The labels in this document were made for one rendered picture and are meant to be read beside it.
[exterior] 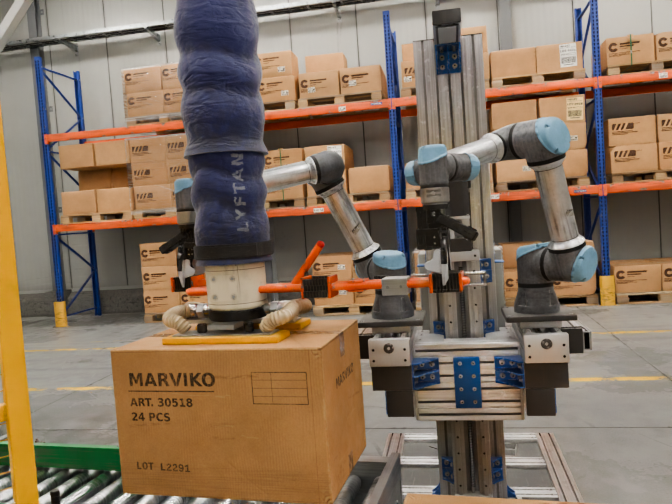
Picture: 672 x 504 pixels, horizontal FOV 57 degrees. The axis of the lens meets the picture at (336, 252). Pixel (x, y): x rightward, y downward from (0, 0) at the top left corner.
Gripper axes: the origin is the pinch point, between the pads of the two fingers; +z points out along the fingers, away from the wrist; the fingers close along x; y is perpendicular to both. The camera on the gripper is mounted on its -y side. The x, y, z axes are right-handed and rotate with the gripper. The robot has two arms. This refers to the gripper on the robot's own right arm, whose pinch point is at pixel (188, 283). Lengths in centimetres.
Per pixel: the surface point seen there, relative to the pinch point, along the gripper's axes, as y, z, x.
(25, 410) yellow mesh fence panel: -9, 22, -68
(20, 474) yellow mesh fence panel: -10, 38, -70
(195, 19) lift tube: 29, -74, -37
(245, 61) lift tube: 40, -63, -30
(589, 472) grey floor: 141, 122, 145
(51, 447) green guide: -59, 58, -3
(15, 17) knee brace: -181, -156, 138
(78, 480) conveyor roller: -44, 67, -9
